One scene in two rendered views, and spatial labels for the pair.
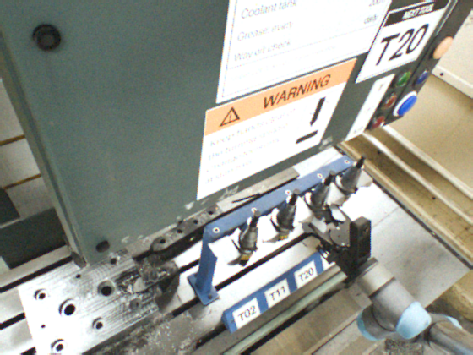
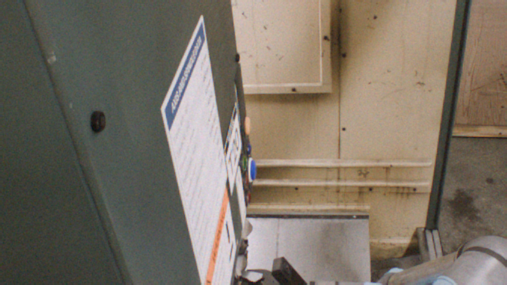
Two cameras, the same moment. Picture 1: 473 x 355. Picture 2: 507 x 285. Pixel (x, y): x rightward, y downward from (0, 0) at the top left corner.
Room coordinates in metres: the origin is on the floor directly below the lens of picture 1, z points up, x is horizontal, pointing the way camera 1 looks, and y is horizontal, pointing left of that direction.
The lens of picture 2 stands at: (-0.09, 0.18, 2.18)
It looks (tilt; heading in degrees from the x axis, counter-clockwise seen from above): 37 degrees down; 317
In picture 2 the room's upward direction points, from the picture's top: 6 degrees counter-clockwise
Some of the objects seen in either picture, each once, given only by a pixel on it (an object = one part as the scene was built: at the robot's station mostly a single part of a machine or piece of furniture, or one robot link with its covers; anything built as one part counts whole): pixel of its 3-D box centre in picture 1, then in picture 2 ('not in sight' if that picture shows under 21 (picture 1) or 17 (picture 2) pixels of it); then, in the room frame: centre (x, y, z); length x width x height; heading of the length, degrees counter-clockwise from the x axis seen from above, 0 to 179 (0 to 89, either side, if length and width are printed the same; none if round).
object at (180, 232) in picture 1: (187, 232); not in sight; (0.58, 0.02, 0.93); 0.26 x 0.05 x 0.06; 132
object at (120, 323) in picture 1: (89, 302); not in sight; (0.32, 0.25, 0.96); 0.29 x 0.23 x 0.05; 127
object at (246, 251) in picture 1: (247, 240); not in sight; (0.41, -0.12, 1.21); 0.06 x 0.06 x 0.03
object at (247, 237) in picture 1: (250, 230); not in sight; (0.41, -0.12, 1.26); 0.04 x 0.04 x 0.07
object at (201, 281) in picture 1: (207, 264); not in sight; (0.42, -0.04, 1.05); 0.10 x 0.05 x 0.30; 37
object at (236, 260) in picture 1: (226, 252); not in sight; (0.38, -0.08, 1.21); 0.07 x 0.05 x 0.01; 37
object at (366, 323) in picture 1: (385, 321); not in sight; (0.32, -0.49, 1.06); 0.11 x 0.08 x 0.11; 85
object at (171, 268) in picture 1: (156, 281); not in sight; (0.40, 0.09, 0.97); 0.13 x 0.03 x 0.15; 127
